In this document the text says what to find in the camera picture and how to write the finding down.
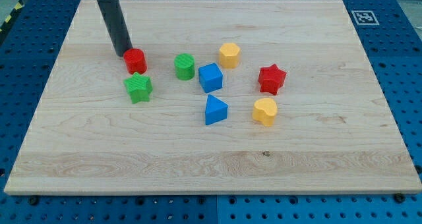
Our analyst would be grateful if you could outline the blue cube block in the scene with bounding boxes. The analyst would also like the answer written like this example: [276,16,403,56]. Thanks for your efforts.
[198,63,223,93]

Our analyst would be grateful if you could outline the blue triangle block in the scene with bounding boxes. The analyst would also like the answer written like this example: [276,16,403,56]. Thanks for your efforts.
[205,94,228,125]

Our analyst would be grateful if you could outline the light wooden board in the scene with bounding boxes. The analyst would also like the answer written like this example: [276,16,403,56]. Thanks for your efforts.
[5,0,421,196]

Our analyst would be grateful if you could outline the green cylinder block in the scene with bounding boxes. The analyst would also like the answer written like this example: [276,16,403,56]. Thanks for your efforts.
[174,53,195,80]

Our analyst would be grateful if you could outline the yellow heart block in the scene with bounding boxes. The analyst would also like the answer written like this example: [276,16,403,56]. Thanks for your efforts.
[252,98,278,126]

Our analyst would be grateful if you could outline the yellow hexagon block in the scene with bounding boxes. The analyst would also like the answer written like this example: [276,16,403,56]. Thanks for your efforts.
[218,43,241,69]

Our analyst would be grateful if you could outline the red star block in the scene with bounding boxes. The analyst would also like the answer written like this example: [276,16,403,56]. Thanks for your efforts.
[258,64,287,96]

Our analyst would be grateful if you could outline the green star block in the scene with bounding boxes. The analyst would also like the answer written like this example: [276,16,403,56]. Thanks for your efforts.
[123,72,153,104]

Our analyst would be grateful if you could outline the red cylinder block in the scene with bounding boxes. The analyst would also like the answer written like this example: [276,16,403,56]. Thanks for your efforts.
[123,48,148,74]

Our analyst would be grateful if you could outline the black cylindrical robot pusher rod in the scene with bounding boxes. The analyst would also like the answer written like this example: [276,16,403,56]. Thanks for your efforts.
[97,0,133,57]

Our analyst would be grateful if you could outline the white fiducial marker tag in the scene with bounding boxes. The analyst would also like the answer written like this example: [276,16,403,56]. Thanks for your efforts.
[351,10,379,26]

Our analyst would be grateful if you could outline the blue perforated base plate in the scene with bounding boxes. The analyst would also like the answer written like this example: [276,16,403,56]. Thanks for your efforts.
[1,0,421,223]

